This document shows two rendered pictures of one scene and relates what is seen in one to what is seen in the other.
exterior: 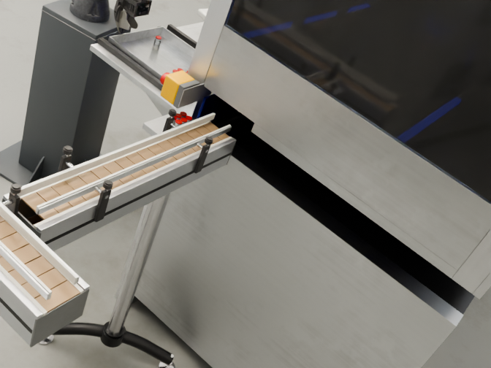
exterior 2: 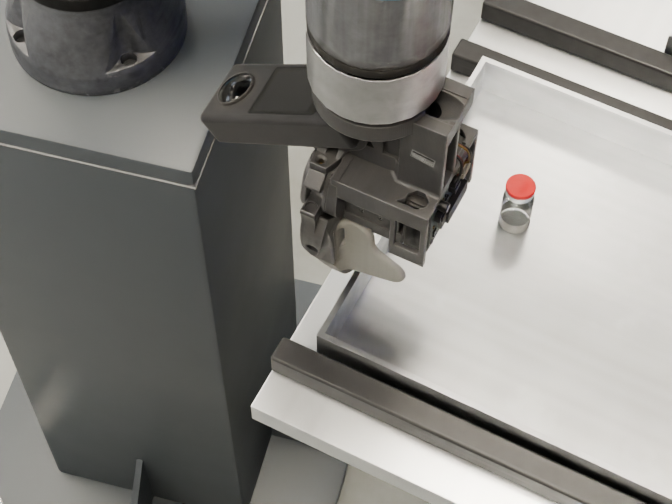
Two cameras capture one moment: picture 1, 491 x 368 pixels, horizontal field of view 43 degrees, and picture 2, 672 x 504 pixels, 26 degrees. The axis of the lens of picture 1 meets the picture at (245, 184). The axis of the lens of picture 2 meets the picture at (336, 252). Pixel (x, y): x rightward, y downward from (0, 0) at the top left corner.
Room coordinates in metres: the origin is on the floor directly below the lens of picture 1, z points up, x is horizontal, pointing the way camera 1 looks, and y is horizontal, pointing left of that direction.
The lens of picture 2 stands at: (1.37, 0.56, 1.75)
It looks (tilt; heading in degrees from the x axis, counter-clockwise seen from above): 59 degrees down; 4
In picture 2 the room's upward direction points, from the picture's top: straight up
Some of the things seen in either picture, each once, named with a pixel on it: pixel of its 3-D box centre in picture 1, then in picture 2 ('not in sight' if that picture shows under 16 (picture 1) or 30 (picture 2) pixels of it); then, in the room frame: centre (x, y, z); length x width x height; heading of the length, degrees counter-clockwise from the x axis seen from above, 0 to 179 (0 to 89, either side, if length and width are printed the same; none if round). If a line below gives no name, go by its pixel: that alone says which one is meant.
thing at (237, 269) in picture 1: (381, 198); not in sight; (2.35, -0.58, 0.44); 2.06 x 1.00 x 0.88; 157
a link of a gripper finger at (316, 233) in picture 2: (120, 8); (329, 211); (1.85, 0.60, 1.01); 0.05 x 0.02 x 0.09; 157
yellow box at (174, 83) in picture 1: (179, 88); not in sight; (1.54, 0.28, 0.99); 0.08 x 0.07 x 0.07; 67
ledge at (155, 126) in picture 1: (174, 133); not in sight; (1.51, 0.25, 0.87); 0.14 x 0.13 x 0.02; 67
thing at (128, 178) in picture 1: (136, 167); not in sight; (1.22, 0.27, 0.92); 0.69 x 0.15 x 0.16; 157
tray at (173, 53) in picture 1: (170, 60); (630, 298); (1.86, 0.40, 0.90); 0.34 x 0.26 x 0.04; 66
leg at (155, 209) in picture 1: (136, 266); not in sight; (1.36, 0.21, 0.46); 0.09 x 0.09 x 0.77; 67
